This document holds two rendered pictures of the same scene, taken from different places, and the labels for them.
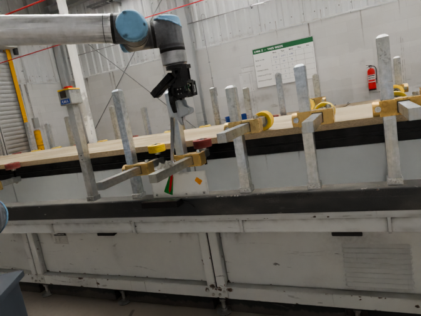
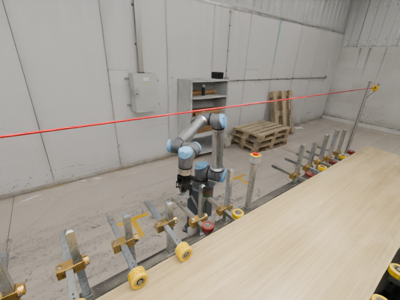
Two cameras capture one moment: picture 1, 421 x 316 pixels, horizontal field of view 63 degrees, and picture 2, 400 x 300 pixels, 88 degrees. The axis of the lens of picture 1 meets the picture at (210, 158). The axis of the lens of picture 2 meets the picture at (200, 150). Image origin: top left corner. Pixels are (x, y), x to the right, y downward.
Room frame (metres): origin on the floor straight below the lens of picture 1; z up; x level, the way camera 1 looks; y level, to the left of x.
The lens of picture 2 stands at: (1.90, -0.92, 1.87)
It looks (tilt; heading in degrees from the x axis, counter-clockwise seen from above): 23 degrees down; 118
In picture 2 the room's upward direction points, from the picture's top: 2 degrees clockwise
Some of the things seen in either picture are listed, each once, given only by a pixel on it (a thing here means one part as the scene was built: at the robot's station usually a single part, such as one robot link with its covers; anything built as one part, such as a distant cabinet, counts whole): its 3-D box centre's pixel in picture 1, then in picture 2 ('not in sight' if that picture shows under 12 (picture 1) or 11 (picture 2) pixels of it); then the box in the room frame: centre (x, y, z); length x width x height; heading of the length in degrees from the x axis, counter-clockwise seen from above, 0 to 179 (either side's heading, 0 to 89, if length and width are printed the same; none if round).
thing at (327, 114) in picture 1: (312, 117); (125, 241); (1.17, -0.36, 0.95); 0.13 x 0.06 x 0.05; 65
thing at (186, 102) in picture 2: not in sight; (202, 118); (-0.01, 2.73, 0.78); 0.90 x 0.45 x 1.55; 65
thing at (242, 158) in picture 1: (240, 150); (169, 232); (1.28, -0.12, 0.86); 0.03 x 0.03 x 0.48; 65
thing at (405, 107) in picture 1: (403, 105); (68, 265); (1.04, -0.60, 0.95); 0.50 x 0.04 x 0.04; 155
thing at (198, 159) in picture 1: (188, 159); (198, 219); (1.38, 0.09, 0.85); 0.13 x 0.06 x 0.05; 65
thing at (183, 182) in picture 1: (178, 185); (202, 225); (1.37, 0.15, 0.75); 0.26 x 0.01 x 0.10; 65
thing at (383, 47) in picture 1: (388, 113); (79, 266); (1.07, -0.57, 0.93); 0.03 x 0.03 x 0.48; 65
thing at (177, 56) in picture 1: (174, 59); (185, 170); (1.28, 0.07, 1.23); 0.10 x 0.09 x 0.05; 155
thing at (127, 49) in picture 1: (136, 36); (191, 150); (1.25, 0.18, 1.32); 0.12 x 0.12 x 0.09; 7
